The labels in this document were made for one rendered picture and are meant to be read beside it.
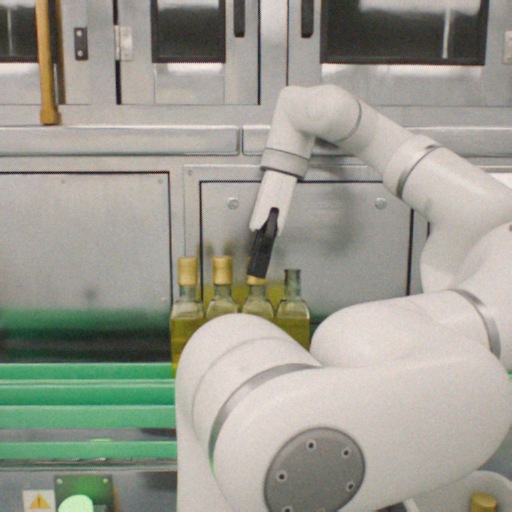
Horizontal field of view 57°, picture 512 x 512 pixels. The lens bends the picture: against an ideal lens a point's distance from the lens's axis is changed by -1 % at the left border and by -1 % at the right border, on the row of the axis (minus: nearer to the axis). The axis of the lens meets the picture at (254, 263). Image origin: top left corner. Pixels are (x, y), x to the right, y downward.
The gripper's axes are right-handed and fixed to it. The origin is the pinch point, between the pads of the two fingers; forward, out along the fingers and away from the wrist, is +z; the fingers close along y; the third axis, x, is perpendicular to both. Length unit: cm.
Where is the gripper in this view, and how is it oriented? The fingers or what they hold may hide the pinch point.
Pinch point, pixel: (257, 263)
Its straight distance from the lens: 79.1
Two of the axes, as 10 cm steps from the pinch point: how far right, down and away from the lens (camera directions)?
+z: -2.6, 9.6, 1.4
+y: 0.4, 1.5, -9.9
